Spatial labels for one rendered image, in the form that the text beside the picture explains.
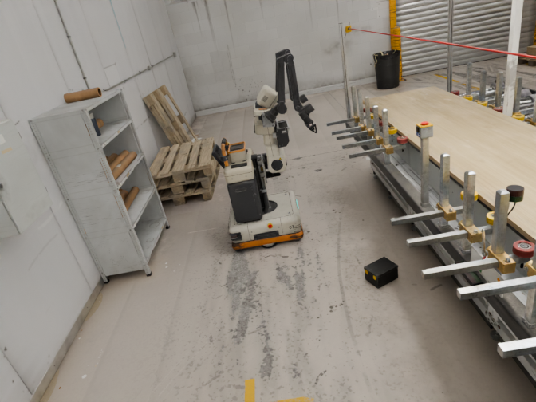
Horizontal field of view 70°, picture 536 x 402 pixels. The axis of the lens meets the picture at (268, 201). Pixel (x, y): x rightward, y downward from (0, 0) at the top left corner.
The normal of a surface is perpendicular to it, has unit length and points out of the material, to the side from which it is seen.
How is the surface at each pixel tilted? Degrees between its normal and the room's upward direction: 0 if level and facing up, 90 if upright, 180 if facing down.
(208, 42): 90
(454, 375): 0
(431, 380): 0
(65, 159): 90
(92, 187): 90
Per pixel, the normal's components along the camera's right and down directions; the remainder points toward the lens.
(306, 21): 0.04, 0.44
